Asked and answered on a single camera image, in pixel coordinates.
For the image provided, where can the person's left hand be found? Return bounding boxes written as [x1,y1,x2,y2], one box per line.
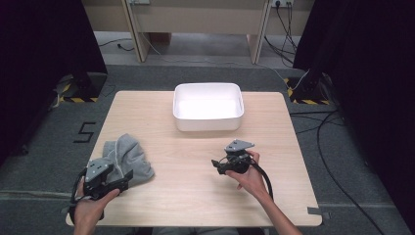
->
[72,185,120,227]

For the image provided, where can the white plastic bin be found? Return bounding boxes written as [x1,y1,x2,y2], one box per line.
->
[172,82,245,132]

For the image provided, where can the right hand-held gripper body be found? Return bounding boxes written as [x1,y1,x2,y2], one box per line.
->
[222,139,255,175]

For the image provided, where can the short black floor cable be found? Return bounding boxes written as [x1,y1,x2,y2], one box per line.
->
[97,37,135,52]

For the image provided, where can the grey shorts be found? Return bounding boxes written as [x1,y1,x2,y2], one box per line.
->
[102,132,156,189]

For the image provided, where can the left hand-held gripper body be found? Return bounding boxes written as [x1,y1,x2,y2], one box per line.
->
[82,158,115,201]

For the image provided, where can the thin black floor cable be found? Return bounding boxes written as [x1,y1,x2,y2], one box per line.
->
[289,110,346,135]

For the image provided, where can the person's right hand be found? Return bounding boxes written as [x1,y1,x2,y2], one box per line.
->
[225,150,272,201]

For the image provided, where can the white floor cable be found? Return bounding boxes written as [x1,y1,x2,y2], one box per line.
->
[131,3,311,92]

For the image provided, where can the long black floor cable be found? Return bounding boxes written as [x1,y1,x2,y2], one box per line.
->
[316,110,388,235]

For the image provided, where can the black power cable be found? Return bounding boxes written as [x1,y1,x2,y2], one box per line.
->
[263,34,295,65]
[275,3,299,53]

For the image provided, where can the black stand base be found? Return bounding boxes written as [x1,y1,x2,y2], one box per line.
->
[283,72,332,106]
[53,71,109,104]

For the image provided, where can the beige desk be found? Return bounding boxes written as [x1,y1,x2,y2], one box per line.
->
[81,0,316,65]

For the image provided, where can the black curtain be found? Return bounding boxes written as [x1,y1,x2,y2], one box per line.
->
[293,0,415,226]
[0,0,109,165]

